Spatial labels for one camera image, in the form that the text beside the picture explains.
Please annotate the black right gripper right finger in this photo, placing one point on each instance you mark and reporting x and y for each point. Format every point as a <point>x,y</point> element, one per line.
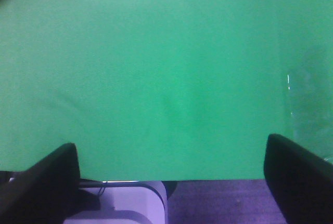
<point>299,181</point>

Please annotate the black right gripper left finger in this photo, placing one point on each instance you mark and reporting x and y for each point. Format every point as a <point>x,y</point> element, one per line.
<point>45,192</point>

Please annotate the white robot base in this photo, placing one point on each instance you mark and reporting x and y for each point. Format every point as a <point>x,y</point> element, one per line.
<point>121,202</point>

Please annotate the clear plastic film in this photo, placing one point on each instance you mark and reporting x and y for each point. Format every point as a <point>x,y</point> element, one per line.
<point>310,102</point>

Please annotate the green tablecloth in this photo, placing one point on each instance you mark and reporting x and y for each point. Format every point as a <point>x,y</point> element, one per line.
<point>152,89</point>

